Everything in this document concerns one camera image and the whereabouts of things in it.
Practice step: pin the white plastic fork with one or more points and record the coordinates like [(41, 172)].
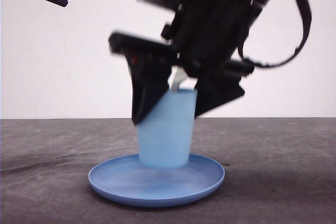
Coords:
[(179, 76)]

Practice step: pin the light blue plastic cup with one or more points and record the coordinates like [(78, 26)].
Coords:
[(165, 134)]

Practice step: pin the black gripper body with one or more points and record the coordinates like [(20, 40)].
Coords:
[(201, 38)]

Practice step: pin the blue plastic plate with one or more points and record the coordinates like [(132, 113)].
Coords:
[(125, 180)]

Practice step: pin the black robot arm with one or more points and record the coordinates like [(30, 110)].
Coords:
[(201, 39)]

